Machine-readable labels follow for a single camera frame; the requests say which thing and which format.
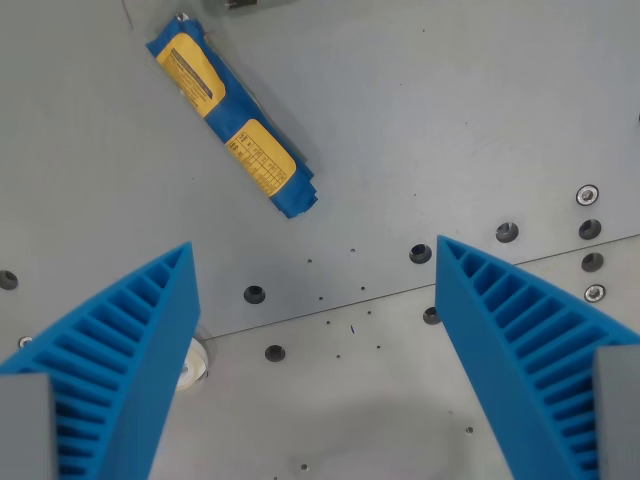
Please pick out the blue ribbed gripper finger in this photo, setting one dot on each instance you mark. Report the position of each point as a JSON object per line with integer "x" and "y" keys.
{"x": 120, "y": 350}
{"x": 480, "y": 330}

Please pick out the blue bag with yellow labels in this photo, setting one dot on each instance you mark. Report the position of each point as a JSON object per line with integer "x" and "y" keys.
{"x": 225, "y": 105}

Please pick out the white tape roll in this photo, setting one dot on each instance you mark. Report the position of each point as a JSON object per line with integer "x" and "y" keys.
{"x": 196, "y": 370}

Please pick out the small silver screw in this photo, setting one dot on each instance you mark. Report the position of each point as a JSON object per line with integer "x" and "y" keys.
{"x": 25, "y": 341}

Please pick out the silver hex socket screw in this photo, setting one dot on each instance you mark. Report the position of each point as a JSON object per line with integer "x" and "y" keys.
{"x": 587, "y": 195}
{"x": 594, "y": 292}

